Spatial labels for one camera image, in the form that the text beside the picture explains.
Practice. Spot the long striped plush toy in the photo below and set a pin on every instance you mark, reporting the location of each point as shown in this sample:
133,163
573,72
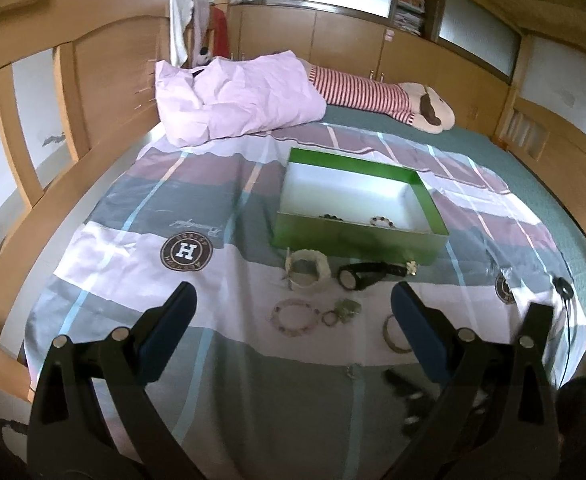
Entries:
363,91

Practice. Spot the plaid bed sheet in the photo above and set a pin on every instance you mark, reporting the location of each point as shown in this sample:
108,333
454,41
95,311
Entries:
123,270

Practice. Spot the stack of newspapers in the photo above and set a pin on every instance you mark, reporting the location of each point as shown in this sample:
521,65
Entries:
410,7

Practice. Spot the pink pillow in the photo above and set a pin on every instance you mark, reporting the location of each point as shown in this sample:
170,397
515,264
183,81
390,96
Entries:
253,95

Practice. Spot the black wrist watch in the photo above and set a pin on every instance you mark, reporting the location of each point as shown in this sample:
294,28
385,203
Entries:
353,276

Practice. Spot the red cloth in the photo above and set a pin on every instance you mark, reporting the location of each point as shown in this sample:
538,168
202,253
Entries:
220,32

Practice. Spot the green pendant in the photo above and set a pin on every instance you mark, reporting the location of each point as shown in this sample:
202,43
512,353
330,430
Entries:
348,308

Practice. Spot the wooden bed headboard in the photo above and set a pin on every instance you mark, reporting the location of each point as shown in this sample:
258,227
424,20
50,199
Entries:
108,60

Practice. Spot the person's dark clothing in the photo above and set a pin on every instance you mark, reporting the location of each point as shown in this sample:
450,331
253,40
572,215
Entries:
585,425

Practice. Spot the wooden bed side rail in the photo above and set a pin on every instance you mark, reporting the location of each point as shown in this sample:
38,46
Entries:
548,145

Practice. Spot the pale green bangle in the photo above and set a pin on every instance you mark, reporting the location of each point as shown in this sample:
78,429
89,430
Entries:
387,336

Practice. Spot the green cardboard box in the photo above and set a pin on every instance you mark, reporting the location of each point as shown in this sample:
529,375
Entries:
363,246

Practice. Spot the wooden wall cabinet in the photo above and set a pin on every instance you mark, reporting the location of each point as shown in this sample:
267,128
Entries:
348,40

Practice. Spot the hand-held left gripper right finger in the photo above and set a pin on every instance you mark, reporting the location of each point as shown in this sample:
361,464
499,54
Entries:
418,326

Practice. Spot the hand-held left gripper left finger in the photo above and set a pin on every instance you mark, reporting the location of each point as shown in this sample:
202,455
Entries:
173,321

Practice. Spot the hanging white cloth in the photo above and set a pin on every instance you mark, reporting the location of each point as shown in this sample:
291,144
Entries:
179,25

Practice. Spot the small white plush toy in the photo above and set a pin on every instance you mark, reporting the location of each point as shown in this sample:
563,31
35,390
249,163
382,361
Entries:
203,53

